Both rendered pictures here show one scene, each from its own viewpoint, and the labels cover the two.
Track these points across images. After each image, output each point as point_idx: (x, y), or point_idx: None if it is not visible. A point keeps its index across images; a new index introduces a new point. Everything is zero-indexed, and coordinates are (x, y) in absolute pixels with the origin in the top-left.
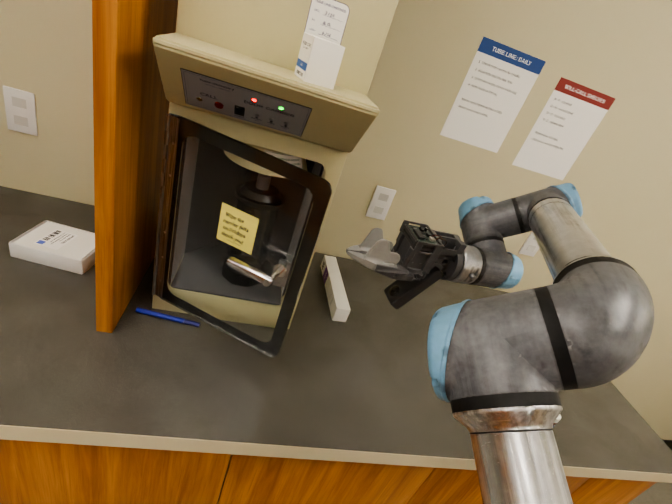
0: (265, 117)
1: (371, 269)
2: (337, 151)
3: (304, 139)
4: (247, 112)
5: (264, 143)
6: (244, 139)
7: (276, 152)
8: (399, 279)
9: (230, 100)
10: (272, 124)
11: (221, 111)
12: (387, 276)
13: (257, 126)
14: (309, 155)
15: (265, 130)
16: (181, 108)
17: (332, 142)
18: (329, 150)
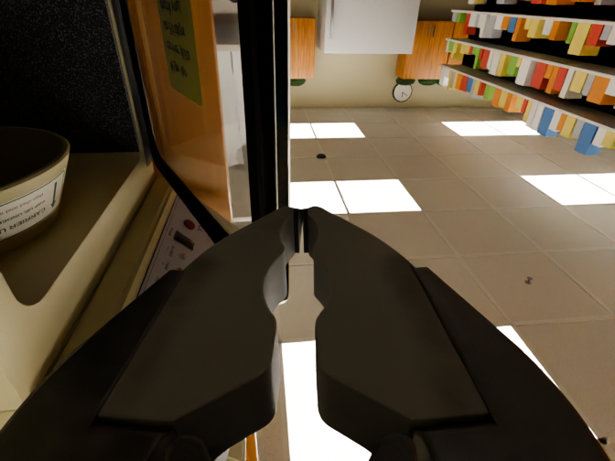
0: (178, 265)
1: (401, 255)
2: (38, 369)
3: (125, 300)
4: (183, 248)
5: (104, 221)
6: (117, 199)
7: (44, 218)
8: (595, 446)
9: (201, 243)
10: (164, 266)
11: (175, 218)
12: (500, 332)
13: (145, 240)
14: (62, 286)
15: (113, 241)
16: (150, 174)
17: None
18: (49, 346)
